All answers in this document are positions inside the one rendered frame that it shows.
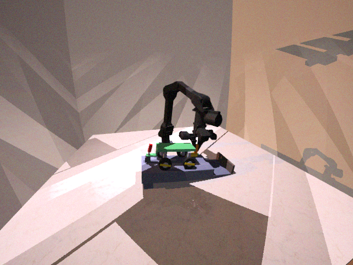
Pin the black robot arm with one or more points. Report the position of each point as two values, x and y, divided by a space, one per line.
204 111

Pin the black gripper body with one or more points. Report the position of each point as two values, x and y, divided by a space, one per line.
184 135

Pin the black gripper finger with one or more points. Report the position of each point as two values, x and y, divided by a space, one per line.
193 143
200 143

